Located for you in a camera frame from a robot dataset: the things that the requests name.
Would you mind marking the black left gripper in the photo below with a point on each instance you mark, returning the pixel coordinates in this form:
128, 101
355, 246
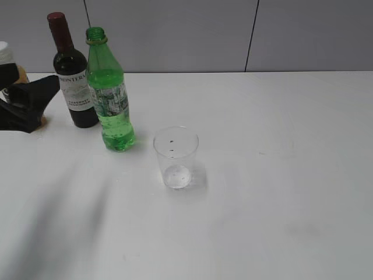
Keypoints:
27, 101

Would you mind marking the green sprite bottle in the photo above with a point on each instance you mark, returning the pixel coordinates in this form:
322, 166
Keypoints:
105, 78

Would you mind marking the transparent plastic cup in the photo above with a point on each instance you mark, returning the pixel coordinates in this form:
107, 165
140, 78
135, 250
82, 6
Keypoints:
176, 149

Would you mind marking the dark red wine bottle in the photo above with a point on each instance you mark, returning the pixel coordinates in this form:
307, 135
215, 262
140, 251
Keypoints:
70, 67

